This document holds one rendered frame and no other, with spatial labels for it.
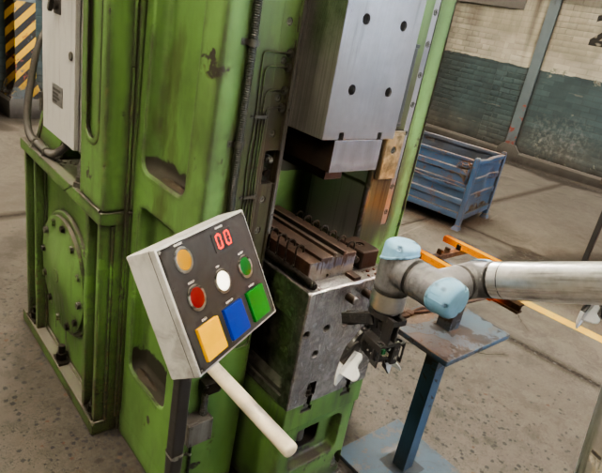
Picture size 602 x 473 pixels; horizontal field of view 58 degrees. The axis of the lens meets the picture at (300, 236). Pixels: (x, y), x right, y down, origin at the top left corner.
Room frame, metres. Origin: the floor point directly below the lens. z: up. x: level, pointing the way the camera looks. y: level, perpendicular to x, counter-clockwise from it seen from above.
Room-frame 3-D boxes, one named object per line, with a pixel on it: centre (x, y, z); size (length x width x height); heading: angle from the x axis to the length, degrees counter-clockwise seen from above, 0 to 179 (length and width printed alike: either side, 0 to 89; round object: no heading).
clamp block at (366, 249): (1.73, -0.20, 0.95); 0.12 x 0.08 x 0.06; 44
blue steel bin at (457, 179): (5.60, -1.22, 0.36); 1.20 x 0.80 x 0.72; 54
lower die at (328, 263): (1.72, 0.03, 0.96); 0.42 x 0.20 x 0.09; 44
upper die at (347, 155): (1.72, 0.03, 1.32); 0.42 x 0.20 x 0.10; 44
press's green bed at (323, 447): (1.76, 0.00, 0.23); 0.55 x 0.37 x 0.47; 44
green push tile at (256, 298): (1.16, 0.08, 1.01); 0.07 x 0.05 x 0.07; 159
